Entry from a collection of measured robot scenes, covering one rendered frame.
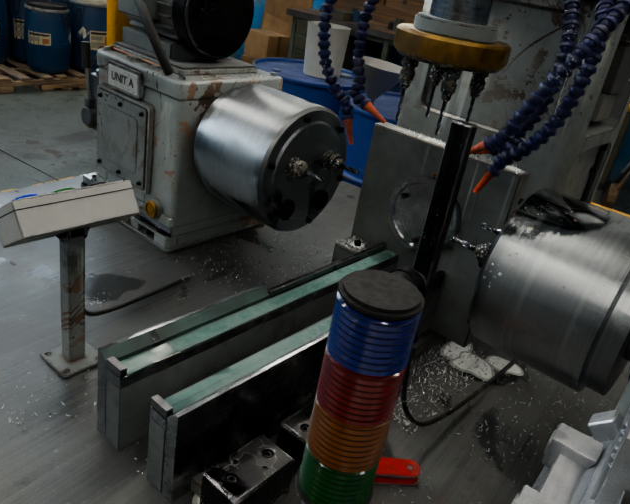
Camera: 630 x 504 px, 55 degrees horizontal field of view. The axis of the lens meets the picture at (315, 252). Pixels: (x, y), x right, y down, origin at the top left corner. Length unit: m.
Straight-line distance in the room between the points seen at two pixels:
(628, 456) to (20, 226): 0.69
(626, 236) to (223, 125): 0.69
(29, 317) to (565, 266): 0.83
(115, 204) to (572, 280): 0.61
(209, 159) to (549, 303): 0.66
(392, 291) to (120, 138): 1.01
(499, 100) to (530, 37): 0.12
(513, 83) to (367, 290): 0.82
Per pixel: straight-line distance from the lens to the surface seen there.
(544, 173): 1.17
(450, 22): 0.97
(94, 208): 0.88
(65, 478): 0.85
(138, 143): 1.31
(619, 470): 0.52
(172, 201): 1.27
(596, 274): 0.84
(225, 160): 1.14
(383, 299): 0.41
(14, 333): 1.09
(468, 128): 0.82
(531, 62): 1.18
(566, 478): 0.58
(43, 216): 0.85
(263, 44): 6.73
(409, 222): 1.16
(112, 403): 0.83
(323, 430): 0.47
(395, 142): 1.16
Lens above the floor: 1.42
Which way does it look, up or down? 26 degrees down
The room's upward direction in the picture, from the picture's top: 10 degrees clockwise
